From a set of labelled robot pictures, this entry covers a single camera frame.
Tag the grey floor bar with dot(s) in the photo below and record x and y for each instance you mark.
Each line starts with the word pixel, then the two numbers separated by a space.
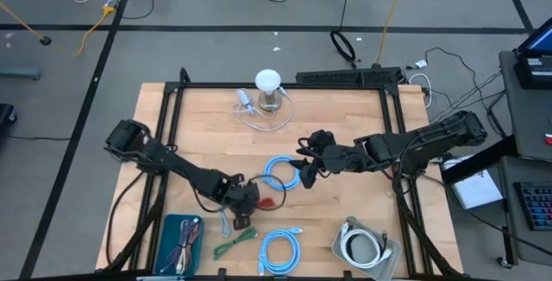
pixel 19 73

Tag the white paper box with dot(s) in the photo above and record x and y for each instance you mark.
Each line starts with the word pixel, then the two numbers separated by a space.
pixel 474 190

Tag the black aluminium frame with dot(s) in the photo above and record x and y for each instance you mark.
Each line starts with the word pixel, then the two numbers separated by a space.
pixel 302 85

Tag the teal plastic tray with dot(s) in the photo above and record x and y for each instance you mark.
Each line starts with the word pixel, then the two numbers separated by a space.
pixel 168 251

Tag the white dome on metal stand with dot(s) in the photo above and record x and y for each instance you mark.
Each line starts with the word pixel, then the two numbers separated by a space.
pixel 267 79

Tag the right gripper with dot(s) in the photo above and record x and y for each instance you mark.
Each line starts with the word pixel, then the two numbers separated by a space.
pixel 334 160

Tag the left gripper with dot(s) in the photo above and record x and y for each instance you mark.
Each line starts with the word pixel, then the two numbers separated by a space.
pixel 243 197

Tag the grey keyboard desk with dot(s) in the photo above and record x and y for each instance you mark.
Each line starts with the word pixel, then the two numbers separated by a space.
pixel 517 246

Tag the black backlit keyboard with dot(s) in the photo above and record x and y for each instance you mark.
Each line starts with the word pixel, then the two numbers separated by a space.
pixel 537 205

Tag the small white tag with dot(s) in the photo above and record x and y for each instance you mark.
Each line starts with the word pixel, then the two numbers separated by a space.
pixel 421 63

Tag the grey cart top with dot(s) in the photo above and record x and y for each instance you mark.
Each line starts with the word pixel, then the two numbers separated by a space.
pixel 530 121

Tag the black diagonal bar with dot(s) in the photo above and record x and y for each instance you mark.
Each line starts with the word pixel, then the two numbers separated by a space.
pixel 474 162

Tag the black chair base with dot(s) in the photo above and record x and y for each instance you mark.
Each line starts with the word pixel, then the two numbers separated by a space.
pixel 5 119

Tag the grey plastic tray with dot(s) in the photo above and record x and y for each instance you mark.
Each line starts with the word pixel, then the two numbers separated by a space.
pixel 394 255

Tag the cart caster wheel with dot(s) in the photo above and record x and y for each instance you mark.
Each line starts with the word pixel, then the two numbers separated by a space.
pixel 503 262

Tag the black round floor cap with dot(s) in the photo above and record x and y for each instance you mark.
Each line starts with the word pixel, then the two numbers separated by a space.
pixel 45 40

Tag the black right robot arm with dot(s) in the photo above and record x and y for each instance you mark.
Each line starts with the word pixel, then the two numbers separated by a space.
pixel 431 136

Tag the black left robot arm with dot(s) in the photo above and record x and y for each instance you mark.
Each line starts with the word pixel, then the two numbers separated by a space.
pixel 181 169

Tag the black laptop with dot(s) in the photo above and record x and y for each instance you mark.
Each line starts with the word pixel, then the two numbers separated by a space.
pixel 535 72

